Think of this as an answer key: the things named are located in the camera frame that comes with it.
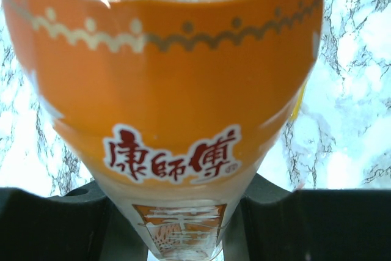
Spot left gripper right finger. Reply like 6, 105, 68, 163
223, 175, 390, 260

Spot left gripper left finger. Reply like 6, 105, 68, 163
1, 182, 148, 260

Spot yellow candy bag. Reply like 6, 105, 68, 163
290, 81, 307, 122

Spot orange bottle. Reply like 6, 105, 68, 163
2, 0, 323, 260

